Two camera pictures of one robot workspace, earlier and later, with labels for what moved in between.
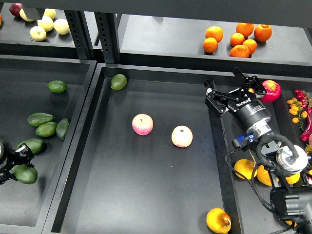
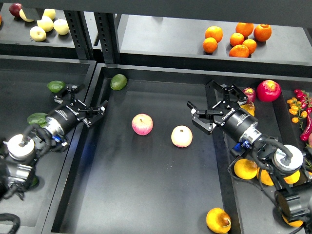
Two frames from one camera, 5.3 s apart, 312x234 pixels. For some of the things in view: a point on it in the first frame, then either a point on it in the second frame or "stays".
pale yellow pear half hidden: (24, 16) stays
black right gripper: (251, 113) -> (240, 124)
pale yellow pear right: (61, 26) stays
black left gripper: (9, 158) -> (62, 121)
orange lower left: (210, 45) stays
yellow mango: (218, 220) stays
